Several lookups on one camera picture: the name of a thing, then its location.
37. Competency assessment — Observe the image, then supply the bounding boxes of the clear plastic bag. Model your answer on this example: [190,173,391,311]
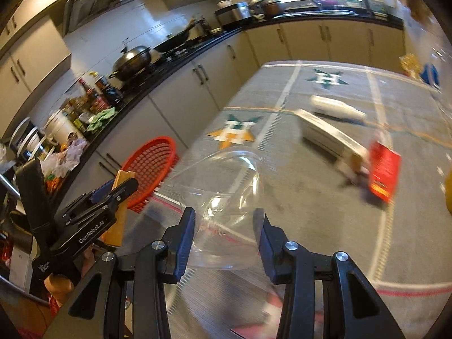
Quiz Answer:
[141,149,294,339]

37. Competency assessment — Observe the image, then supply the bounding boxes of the lower kitchen cabinets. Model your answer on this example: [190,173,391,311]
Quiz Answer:
[51,16,405,207]

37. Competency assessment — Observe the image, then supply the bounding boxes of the kitchen cabinets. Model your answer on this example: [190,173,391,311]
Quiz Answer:
[1,0,71,138]
[51,16,405,207]

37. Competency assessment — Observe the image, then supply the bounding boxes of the upper kitchen cabinets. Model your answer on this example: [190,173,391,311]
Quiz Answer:
[1,0,71,138]

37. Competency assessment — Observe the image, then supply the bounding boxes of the wooden cutting board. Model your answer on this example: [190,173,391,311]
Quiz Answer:
[100,170,135,248]

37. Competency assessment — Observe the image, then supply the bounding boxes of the grey patterned floor mat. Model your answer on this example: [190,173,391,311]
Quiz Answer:
[149,61,451,338]

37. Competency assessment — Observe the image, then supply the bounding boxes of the white rice cooker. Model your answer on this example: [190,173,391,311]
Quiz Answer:
[44,109,84,145]

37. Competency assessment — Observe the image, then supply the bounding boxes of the red plastic basket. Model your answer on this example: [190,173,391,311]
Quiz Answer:
[121,136,179,214]

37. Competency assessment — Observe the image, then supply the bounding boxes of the green cloth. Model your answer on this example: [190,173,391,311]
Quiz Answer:
[86,107,116,133]

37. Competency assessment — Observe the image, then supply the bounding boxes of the red snack packet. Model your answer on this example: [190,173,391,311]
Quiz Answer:
[368,141,401,203]

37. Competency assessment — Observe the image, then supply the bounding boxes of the white carton box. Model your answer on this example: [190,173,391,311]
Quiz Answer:
[294,109,369,184]

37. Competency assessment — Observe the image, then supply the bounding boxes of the steel wok with lid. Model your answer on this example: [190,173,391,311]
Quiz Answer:
[109,38,152,82]

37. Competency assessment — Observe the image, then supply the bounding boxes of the white plastic bottle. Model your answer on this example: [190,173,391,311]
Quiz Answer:
[310,95,366,122]

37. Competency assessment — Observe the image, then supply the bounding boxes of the black frying pan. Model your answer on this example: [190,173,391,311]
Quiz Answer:
[153,18,196,54]

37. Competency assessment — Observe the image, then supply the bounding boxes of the blue plastic bag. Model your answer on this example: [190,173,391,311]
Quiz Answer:
[420,64,440,87]

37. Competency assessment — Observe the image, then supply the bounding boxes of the orange peel pile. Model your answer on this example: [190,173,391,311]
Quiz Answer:
[399,53,421,81]

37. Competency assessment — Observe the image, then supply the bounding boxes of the steel pressure cooker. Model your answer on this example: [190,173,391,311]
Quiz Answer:
[231,2,251,21]

